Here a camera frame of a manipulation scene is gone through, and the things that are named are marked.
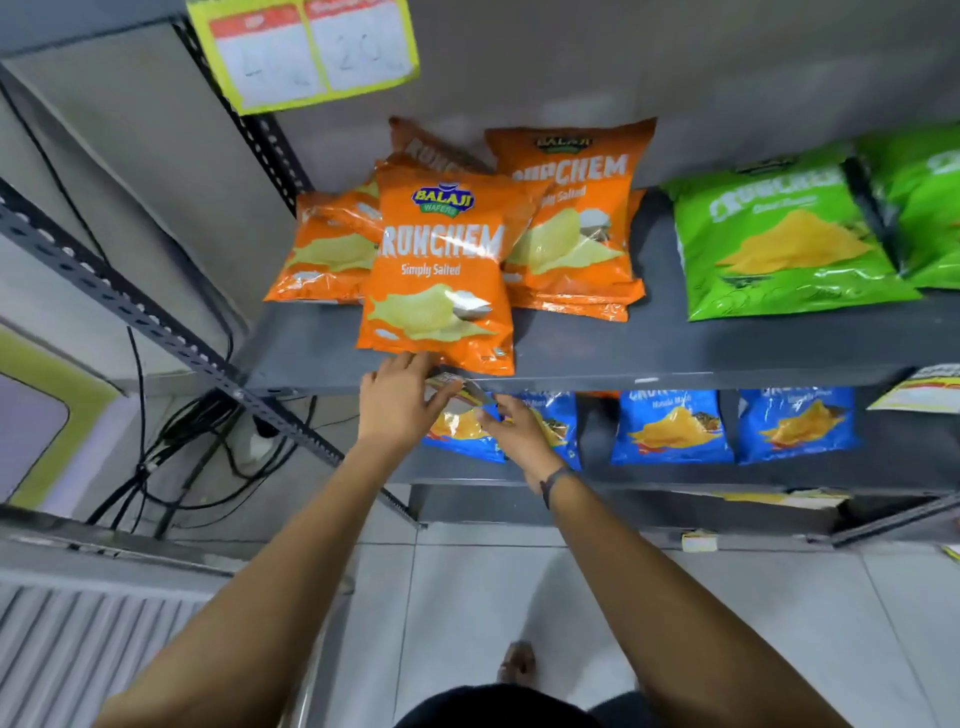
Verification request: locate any green chips bag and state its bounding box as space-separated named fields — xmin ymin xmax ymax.
xmin=855 ymin=123 xmax=960 ymax=291
xmin=664 ymin=146 xmax=922 ymax=323

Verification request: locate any bundle of black cables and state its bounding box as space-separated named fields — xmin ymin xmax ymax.
xmin=0 ymin=78 xmax=320 ymax=540

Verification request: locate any flat yellow shelf label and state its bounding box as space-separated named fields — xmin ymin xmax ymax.
xmin=675 ymin=487 xmax=852 ymax=512

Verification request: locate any person's left forearm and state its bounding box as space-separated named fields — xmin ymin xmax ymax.
xmin=93 ymin=438 xmax=425 ymax=728

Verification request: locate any white power plug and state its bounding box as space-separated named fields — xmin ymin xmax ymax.
xmin=241 ymin=420 xmax=280 ymax=468

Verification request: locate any yellow bordered grey panel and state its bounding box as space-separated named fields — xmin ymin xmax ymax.
xmin=0 ymin=324 xmax=125 ymax=513

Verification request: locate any yellow bordered price sign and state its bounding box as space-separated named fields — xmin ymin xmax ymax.
xmin=185 ymin=0 xmax=422 ymax=117

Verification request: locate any person's left hand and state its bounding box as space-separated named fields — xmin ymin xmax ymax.
xmin=358 ymin=351 xmax=464 ymax=456

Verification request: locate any person's dark clothing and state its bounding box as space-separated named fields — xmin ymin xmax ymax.
xmin=393 ymin=682 xmax=661 ymax=728

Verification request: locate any orange chips bag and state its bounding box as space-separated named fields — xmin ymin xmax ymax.
xmin=356 ymin=162 xmax=552 ymax=378
xmin=387 ymin=116 xmax=496 ymax=175
xmin=484 ymin=117 xmax=658 ymax=301
xmin=264 ymin=180 xmax=385 ymax=306
xmin=507 ymin=189 xmax=648 ymax=324

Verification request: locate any person's foot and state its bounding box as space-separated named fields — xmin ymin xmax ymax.
xmin=496 ymin=639 xmax=538 ymax=687

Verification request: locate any person's right hand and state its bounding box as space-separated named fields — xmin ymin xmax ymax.
xmin=474 ymin=393 xmax=573 ymax=494

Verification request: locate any grey metal shelf rack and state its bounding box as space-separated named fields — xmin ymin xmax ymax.
xmin=0 ymin=0 xmax=960 ymax=550

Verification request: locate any grey corrugated metal shutter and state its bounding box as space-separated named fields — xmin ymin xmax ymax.
xmin=0 ymin=504 xmax=357 ymax=728

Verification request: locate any black wristband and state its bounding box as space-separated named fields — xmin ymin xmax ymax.
xmin=539 ymin=465 xmax=576 ymax=511

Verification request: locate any person's right forearm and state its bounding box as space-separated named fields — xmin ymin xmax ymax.
xmin=541 ymin=471 xmax=855 ymax=728

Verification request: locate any blue chips bag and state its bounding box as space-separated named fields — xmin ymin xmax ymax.
xmin=610 ymin=389 xmax=735 ymax=467
xmin=516 ymin=390 xmax=583 ymax=473
xmin=421 ymin=390 xmax=507 ymax=465
xmin=736 ymin=387 xmax=861 ymax=466

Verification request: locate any yellow and white shelf label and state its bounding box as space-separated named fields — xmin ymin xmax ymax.
xmin=867 ymin=363 xmax=960 ymax=415

